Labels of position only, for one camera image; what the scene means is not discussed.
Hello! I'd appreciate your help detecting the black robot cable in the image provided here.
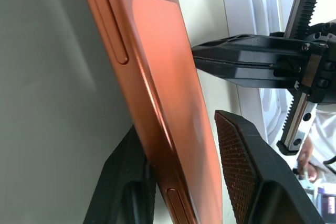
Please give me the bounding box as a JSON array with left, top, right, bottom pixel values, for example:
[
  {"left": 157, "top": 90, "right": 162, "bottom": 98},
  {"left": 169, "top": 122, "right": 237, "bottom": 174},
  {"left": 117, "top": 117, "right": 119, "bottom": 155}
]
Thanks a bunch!
[{"left": 323, "top": 154, "right": 336, "bottom": 168}]

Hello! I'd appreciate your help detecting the orange smartphone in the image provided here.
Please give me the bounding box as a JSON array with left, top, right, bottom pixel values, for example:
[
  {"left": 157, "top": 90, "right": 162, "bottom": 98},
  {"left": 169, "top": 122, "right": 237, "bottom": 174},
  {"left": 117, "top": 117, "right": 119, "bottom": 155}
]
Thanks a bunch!
[{"left": 76, "top": 0, "right": 224, "bottom": 224}]

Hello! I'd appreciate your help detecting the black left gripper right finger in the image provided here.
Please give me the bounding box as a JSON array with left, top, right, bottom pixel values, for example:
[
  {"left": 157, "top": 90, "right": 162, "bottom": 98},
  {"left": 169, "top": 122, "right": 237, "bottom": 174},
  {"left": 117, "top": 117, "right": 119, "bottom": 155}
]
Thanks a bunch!
[{"left": 214, "top": 109, "right": 325, "bottom": 224}]

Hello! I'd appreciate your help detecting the small purple container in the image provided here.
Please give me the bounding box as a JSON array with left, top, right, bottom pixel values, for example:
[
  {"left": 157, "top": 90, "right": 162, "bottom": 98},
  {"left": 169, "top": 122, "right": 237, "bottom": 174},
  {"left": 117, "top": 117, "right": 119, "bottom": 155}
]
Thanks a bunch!
[{"left": 316, "top": 186, "right": 336, "bottom": 216}]

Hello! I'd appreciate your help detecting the bystander bare hand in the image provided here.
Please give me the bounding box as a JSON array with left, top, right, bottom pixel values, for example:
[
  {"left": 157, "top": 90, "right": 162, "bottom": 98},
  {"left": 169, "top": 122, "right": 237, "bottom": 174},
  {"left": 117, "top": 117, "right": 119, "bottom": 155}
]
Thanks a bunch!
[{"left": 298, "top": 137, "right": 319, "bottom": 183}]

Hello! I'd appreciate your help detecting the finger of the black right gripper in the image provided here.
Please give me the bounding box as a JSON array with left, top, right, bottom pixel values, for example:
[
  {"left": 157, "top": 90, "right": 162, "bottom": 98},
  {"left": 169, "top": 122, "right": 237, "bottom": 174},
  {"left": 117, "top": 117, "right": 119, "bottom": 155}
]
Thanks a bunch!
[
  {"left": 193, "top": 57, "right": 299, "bottom": 89},
  {"left": 191, "top": 34, "right": 329, "bottom": 64}
]

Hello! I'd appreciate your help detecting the bystander white sleeve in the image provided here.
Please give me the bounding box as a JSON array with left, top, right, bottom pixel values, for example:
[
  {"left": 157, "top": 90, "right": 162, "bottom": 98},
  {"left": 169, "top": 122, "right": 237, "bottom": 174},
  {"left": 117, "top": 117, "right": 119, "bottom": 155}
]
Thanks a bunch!
[{"left": 308, "top": 102, "right": 336, "bottom": 175}]

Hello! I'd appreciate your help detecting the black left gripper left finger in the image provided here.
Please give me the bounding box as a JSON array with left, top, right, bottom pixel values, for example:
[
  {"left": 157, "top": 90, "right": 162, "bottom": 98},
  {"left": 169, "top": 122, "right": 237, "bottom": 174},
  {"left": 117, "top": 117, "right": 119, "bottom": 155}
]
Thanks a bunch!
[{"left": 83, "top": 125, "right": 158, "bottom": 224}]

